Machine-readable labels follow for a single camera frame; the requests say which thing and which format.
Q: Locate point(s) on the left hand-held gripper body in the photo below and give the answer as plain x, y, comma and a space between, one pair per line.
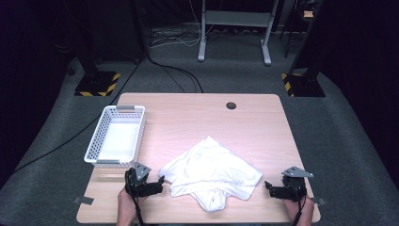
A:
135, 182

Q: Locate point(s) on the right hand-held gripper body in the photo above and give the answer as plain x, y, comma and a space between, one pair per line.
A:
295, 186

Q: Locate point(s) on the white t-shirt with dark print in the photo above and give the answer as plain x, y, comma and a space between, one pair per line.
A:
210, 169

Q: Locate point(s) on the person's right hand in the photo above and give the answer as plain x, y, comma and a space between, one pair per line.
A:
304, 213

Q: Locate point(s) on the grey tape piece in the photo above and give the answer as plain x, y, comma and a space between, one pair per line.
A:
83, 200
320, 201

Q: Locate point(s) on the white perforated plastic basket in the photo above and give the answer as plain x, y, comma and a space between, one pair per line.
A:
119, 138

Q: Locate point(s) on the black stand with striped base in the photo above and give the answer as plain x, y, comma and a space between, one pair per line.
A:
97, 83
306, 84

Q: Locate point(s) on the white metal desk frame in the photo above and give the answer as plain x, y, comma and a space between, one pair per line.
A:
235, 18

